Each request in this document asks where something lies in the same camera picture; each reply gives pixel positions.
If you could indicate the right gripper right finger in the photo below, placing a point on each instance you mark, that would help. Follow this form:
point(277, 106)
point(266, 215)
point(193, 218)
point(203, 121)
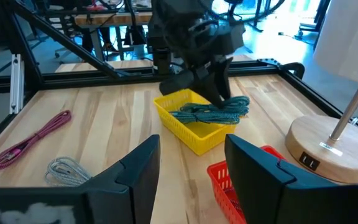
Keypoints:
point(256, 186)

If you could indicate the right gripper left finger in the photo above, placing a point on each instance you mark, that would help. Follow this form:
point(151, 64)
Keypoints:
point(129, 193)

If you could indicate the black aluminium table frame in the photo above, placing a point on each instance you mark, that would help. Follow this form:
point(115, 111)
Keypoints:
point(73, 79)

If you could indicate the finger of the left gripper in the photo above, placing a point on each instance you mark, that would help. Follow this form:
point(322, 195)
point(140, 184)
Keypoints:
point(225, 77)
point(210, 84)

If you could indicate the red plastic basket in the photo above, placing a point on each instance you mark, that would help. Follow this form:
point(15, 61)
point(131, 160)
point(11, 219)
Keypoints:
point(219, 180)

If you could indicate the yellow plastic basket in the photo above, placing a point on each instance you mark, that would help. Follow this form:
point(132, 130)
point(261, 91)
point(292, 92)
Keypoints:
point(197, 140)

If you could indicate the black frame clamp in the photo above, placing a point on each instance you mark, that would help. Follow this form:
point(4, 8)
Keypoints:
point(294, 70)

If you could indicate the wooden workbench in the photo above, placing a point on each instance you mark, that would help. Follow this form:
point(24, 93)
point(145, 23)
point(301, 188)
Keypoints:
point(113, 18)

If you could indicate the silver metal bracket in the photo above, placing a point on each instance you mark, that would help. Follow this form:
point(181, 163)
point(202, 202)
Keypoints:
point(16, 84)

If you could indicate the white shade wooden base lamp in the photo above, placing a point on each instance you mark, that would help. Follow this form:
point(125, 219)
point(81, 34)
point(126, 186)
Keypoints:
point(337, 161)

